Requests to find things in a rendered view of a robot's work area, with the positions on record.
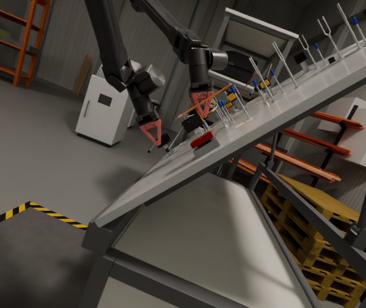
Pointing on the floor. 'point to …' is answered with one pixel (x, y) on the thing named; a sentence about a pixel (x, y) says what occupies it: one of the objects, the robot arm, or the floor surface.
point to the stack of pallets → (328, 259)
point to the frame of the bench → (125, 267)
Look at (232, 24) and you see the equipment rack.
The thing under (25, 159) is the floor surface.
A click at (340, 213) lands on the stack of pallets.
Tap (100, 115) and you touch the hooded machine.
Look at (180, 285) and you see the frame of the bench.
